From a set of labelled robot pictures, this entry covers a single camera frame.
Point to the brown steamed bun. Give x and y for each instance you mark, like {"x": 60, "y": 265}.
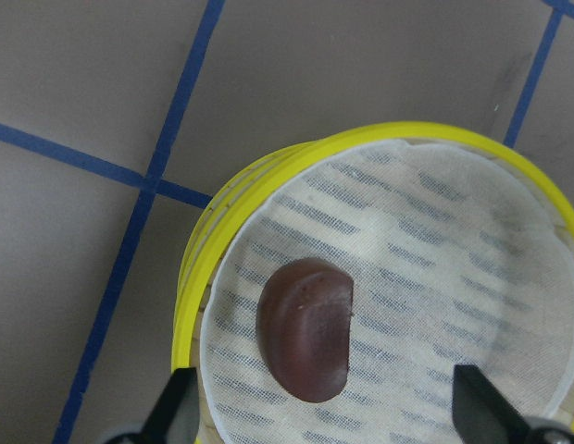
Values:
{"x": 303, "y": 323}

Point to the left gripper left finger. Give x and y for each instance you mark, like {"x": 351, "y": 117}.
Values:
{"x": 175, "y": 417}

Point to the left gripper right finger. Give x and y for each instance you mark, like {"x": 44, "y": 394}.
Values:
{"x": 481, "y": 414}

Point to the yellow bamboo steamer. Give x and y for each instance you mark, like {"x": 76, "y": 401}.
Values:
{"x": 462, "y": 252}
{"x": 222, "y": 218}

